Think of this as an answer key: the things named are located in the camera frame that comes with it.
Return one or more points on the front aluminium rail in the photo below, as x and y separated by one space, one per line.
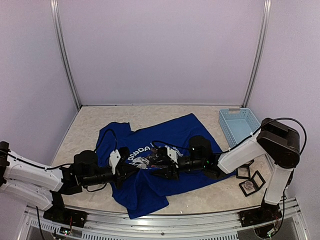
106 225

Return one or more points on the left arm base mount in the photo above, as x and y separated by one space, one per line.
58 213

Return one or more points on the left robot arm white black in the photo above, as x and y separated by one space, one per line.
43 186

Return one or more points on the black display box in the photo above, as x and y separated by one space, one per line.
258 181
243 172

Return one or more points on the right aluminium frame post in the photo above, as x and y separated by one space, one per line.
258 52

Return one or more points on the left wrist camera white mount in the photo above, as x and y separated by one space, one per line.
118 158

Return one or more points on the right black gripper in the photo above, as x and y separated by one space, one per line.
169 172

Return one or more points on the light blue plastic basket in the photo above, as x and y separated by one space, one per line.
237 124

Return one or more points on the left aluminium frame post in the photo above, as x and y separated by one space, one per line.
54 5

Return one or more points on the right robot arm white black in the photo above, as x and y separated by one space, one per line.
273 138

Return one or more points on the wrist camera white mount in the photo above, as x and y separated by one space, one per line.
164 156
118 158

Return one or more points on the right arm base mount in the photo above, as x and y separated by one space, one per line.
259 215

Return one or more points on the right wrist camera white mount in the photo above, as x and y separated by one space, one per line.
164 156

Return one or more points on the aluminium frame post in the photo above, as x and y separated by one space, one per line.
54 5
258 52

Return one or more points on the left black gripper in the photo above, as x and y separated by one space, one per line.
123 171

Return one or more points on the round brooch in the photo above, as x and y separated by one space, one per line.
248 185

